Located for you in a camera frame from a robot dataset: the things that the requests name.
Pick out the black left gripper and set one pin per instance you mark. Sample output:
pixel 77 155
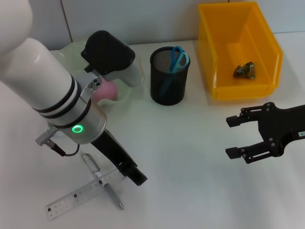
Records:
pixel 112 150

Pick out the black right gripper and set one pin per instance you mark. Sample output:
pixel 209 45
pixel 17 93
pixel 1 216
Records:
pixel 281 126

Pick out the green plastic wrapper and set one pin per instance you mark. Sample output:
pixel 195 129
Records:
pixel 244 71

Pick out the clear plastic ruler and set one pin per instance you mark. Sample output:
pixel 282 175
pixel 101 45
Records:
pixel 71 198

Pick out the blue scissors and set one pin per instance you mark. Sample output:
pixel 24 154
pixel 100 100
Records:
pixel 177 64

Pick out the grey clear ballpoint pen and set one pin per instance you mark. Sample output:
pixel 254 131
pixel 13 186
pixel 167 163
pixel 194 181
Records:
pixel 112 194

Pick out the black mesh pen holder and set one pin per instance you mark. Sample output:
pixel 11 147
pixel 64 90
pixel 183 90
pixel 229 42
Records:
pixel 166 93

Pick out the green glass fruit bowl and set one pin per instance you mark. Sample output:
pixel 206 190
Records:
pixel 69 55

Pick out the yellow plastic bin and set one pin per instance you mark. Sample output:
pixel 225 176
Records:
pixel 238 35

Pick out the black white wrist camera box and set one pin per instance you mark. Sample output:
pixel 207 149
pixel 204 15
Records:
pixel 109 55

